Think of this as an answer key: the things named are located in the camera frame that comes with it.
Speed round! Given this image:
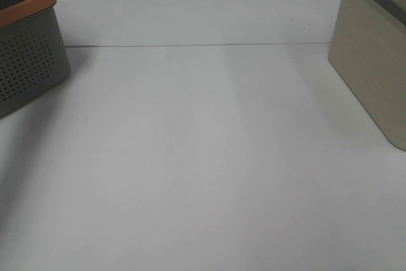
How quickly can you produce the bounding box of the grey basket with orange rim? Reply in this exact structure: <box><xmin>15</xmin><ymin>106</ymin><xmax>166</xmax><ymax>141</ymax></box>
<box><xmin>1</xmin><ymin>0</ymin><xmax>70</xmax><ymax>116</ymax></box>

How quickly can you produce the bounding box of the beige bin with grey rim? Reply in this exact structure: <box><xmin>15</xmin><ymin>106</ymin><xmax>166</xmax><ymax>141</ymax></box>
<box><xmin>328</xmin><ymin>0</ymin><xmax>405</xmax><ymax>150</ymax></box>

